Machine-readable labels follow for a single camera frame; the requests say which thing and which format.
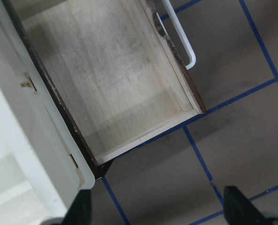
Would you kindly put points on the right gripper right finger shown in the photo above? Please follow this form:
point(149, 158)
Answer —
point(238, 210)

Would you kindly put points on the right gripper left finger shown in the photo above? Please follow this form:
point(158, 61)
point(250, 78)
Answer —
point(80, 211)

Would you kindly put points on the wooden drawer with white handle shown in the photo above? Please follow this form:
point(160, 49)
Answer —
point(115, 67)

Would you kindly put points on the cream plastic storage box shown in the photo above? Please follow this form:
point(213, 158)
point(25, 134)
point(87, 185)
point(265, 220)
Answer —
point(41, 167)

